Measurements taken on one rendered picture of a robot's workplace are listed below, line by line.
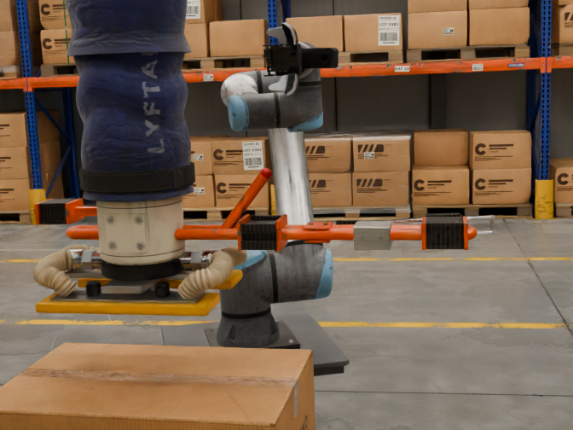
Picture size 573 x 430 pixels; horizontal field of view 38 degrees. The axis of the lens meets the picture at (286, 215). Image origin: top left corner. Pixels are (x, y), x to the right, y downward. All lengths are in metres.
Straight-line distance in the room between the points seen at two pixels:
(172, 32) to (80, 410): 0.73
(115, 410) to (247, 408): 0.25
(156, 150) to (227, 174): 7.42
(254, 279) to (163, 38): 1.04
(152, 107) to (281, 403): 0.60
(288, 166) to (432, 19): 6.26
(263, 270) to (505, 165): 6.52
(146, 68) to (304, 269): 1.05
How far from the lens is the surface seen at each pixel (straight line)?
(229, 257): 1.63
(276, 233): 1.59
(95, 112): 1.62
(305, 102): 2.10
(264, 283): 2.45
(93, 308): 1.62
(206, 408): 1.60
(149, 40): 1.58
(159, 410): 1.61
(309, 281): 2.46
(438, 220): 1.59
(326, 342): 2.54
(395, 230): 1.58
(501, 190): 8.83
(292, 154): 2.57
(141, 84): 1.58
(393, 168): 8.70
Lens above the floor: 1.55
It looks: 10 degrees down
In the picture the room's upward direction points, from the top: 2 degrees counter-clockwise
